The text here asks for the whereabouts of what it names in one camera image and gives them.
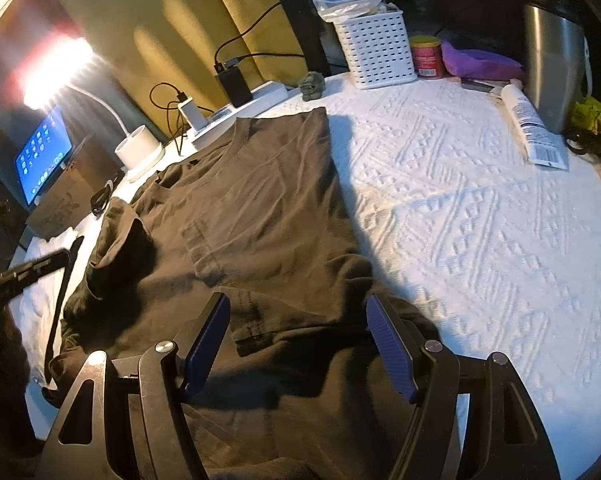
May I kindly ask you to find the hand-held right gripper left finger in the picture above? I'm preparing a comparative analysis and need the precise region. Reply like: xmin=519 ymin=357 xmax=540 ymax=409
xmin=33 ymin=291 xmax=231 ymax=480

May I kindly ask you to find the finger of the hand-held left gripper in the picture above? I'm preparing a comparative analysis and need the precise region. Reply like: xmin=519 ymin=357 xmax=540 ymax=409
xmin=0 ymin=249 xmax=72 ymax=311

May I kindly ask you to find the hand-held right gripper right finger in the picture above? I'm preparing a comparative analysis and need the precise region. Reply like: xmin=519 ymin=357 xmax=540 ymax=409
xmin=365 ymin=292 xmax=562 ymax=480

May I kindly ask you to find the olive green sweatshirt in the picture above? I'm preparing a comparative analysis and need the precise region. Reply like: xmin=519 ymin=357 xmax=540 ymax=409
xmin=45 ymin=107 xmax=462 ymax=480

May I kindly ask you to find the white shirt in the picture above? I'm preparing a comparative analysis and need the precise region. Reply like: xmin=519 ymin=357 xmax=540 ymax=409
xmin=8 ymin=227 xmax=88 ymax=391

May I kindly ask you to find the small black clip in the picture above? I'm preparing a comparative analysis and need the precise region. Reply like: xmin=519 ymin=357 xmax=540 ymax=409
xmin=89 ymin=180 xmax=117 ymax=219

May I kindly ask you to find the tablet with lit screen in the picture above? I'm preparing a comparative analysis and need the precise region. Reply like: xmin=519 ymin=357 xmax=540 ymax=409
xmin=13 ymin=105 xmax=74 ymax=207

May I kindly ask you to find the white textured bedspread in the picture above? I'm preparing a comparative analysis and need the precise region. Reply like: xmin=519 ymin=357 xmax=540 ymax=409
xmin=10 ymin=72 xmax=601 ymax=480

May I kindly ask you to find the white desk lamp base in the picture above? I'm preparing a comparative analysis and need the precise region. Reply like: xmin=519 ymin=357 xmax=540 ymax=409
xmin=20 ymin=37 xmax=166 ymax=183

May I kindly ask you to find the white charger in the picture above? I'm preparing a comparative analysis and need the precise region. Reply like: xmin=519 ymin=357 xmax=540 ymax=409
xmin=178 ymin=101 xmax=207 ymax=134

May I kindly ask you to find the white power strip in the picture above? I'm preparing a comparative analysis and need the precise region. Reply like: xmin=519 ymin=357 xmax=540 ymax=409
xmin=185 ymin=80 xmax=288 ymax=151

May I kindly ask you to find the black power adapter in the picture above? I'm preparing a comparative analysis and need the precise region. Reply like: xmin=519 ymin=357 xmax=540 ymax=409
xmin=215 ymin=69 xmax=254 ymax=107

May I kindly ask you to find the white tube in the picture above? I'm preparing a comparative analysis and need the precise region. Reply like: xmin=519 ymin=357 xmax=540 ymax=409
xmin=501 ymin=83 xmax=570 ymax=171

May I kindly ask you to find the red can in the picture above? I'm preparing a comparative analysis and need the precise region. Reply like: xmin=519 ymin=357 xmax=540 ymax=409
xmin=409 ymin=35 xmax=445 ymax=80

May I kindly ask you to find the purple cloth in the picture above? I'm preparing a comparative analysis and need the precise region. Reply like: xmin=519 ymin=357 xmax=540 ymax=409
xmin=441 ymin=40 xmax=526 ymax=82

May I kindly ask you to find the white perforated basket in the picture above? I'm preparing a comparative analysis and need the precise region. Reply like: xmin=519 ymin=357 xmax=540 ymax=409
xmin=333 ymin=9 xmax=418 ymax=91

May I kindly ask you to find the yellow-green packet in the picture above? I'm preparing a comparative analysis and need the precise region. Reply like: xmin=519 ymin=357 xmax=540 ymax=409
xmin=568 ymin=97 xmax=601 ymax=153

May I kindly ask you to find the steel tumbler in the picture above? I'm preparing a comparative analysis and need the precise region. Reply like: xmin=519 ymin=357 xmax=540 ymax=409
xmin=523 ymin=0 xmax=594 ymax=135

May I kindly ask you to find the clear plastic bag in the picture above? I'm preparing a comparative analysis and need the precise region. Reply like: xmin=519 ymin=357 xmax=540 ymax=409
xmin=313 ymin=0 xmax=386 ymax=23

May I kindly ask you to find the black charger cable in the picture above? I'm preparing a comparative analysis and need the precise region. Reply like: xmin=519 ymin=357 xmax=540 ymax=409
xmin=149 ymin=82 xmax=192 ymax=157

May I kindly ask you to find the black power adapter cable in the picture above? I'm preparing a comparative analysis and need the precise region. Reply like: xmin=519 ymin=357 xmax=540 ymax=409
xmin=214 ymin=0 xmax=376 ymax=73

